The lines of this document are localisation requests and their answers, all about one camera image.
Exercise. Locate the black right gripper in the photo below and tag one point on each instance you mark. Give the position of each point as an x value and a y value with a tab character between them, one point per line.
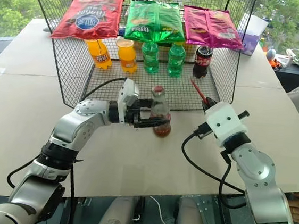
244	114

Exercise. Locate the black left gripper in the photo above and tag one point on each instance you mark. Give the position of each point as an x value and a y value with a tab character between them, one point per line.
132	115

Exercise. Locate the glass bottle with red label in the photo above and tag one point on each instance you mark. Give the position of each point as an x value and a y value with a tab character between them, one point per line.
163	130

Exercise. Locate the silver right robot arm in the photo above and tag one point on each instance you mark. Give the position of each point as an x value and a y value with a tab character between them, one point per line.
260	177

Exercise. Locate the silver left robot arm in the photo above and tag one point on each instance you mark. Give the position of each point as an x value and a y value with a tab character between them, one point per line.
64	130

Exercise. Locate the dark cola bottle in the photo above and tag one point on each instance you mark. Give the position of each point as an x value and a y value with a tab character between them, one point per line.
201	61

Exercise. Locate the green soda bottle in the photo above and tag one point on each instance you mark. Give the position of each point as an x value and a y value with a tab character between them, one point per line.
176	61
150	58

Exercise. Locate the orange soda bottle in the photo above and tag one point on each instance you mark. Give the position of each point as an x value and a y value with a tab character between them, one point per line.
101	57
127	58

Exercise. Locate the blue bottle cap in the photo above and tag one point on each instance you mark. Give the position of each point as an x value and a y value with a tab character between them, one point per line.
121	31

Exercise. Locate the magenta chip bag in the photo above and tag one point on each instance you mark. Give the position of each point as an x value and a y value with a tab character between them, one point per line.
212	27

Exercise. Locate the purple and white box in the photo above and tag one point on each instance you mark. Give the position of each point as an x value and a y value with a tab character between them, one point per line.
252	40

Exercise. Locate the orange toy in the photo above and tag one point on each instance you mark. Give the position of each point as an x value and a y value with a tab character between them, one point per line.
277	64

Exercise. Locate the blue plush toy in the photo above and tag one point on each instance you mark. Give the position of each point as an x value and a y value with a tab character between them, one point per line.
271	53

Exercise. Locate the green chip bag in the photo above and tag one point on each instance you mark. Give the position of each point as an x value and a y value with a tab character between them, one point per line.
153	21

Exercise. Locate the grey rounded shape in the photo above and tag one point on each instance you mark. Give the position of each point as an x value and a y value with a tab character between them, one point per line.
190	218
117	210

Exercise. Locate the red chip bag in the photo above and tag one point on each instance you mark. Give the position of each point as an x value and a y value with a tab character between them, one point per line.
90	17

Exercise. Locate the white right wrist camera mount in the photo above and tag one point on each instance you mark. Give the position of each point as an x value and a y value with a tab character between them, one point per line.
223	119

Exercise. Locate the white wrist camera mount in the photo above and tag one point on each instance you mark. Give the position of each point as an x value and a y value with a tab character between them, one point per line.
223	119
129	91

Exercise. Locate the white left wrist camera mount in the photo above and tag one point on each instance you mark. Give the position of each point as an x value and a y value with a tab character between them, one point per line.
129	91

